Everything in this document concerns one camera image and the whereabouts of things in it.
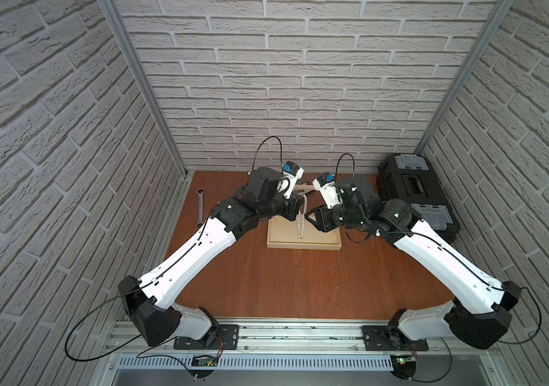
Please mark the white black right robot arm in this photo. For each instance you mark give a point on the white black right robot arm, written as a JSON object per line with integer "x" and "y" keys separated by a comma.
{"x": 479, "y": 313}

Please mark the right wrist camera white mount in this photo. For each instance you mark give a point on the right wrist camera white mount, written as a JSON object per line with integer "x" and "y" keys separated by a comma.
{"x": 325, "y": 184}

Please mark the silver combination wrench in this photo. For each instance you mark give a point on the silver combination wrench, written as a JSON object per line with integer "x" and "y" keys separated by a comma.
{"x": 200, "y": 196}

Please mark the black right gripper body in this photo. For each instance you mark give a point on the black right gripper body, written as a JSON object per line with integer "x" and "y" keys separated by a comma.
{"x": 347, "y": 219}

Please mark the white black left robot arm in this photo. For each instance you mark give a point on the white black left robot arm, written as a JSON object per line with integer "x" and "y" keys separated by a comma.
{"x": 150, "y": 301}

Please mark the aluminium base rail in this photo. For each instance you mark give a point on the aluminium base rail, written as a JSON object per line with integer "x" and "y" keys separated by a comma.
{"x": 291, "y": 344}

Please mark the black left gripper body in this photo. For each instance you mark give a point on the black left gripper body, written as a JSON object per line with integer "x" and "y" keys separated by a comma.
{"x": 295, "y": 207}

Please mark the wooden jewelry display stand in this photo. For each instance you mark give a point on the wooden jewelry display stand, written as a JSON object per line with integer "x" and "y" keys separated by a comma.
{"x": 300, "y": 234}

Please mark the black plastic toolbox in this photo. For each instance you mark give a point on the black plastic toolbox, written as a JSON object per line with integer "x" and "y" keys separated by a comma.
{"x": 411, "y": 178}

